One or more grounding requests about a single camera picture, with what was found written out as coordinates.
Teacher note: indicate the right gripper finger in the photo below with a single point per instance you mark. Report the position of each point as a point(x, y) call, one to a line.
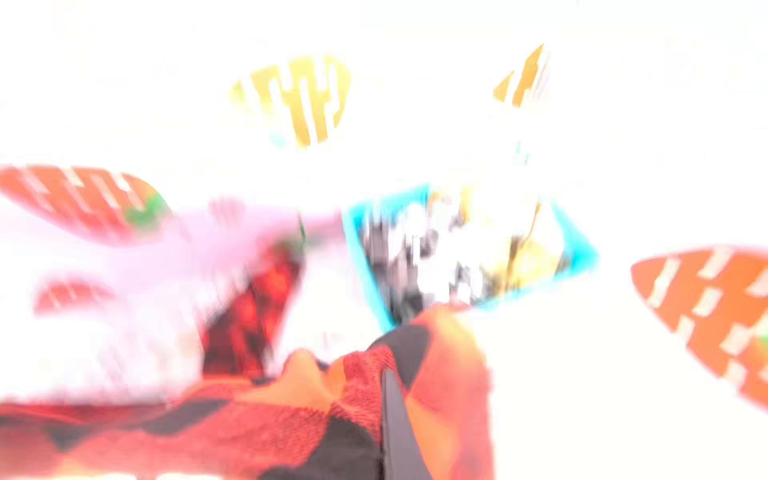
point(402, 457)

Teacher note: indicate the red black plaid shirt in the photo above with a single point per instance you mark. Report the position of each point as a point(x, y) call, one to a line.
point(315, 420)

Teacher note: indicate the black white plaid shirt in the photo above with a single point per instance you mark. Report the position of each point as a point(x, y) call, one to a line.
point(421, 257)

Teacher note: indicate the teal plastic basket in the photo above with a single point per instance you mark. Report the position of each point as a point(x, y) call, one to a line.
point(581, 253)

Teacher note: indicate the yellow plaid shirt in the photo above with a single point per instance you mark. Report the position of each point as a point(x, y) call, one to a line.
point(514, 235)

